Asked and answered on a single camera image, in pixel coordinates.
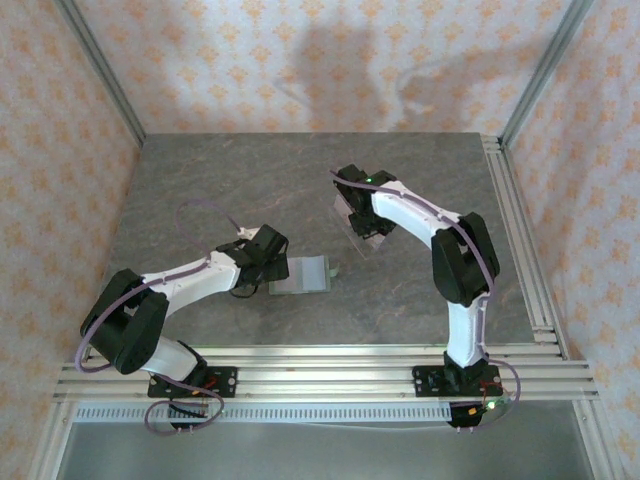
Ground green card holder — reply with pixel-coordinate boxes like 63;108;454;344
268;254;342;296

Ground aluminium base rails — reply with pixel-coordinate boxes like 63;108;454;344
52;343;601;402

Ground black controller board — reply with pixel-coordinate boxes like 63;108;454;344
167;402;211;432

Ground grey metal lower panel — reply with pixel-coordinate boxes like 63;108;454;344
57;422;599;480

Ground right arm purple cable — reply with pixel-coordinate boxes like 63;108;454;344
328;169;525;432

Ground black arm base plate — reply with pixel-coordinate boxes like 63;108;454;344
412;364;501;399
147;366;238;400

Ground aluminium side rail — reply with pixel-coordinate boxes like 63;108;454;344
480;133;571;361

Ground slotted grey cable duct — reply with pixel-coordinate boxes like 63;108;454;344
74;403;454;425

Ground aluminium frame post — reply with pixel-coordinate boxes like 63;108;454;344
498;0;600;150
53;0;148;150

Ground aluminium frame leg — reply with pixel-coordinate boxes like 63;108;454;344
569;399;626;480
29;399;76;480

